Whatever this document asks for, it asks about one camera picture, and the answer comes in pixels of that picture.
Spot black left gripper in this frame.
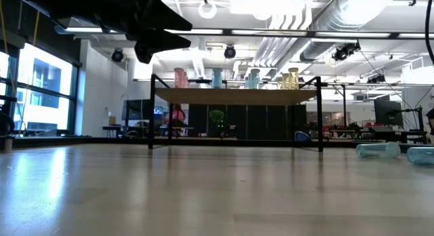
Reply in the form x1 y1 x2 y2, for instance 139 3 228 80
100 0 193 65

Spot wooden shelf with black legs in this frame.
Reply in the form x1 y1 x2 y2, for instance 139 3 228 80
148 74 329 153

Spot round white pendant lamp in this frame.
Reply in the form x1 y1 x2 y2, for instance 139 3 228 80
198 0 218 20

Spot black computer monitor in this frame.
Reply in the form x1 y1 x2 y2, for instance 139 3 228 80
374 99 404 127
121 99 153 122

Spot person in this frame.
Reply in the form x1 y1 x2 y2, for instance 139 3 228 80
168 104 186 137
426 108 434 144

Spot green potted plant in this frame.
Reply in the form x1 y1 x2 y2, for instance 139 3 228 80
208 109 226 138

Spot large glass window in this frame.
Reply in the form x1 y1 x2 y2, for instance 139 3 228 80
0 42 82 137

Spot blue rounded object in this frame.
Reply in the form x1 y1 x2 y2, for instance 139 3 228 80
294 130 311 144

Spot black ceiling spotlight cluster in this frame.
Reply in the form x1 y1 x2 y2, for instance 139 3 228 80
332 41 362 62

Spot black bar with light strips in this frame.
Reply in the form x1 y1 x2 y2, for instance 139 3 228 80
56 24 434 39

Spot black ceiling camera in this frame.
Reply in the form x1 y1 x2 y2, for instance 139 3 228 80
111 48 125 63
223 44 237 60

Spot black aluminium table frame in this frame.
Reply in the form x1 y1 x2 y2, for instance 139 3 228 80
0 136 434 154

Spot silver ventilation duct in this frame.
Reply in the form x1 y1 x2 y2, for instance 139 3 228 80
298 0 382 62

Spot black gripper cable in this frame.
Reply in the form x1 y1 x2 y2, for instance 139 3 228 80
425 0 434 66

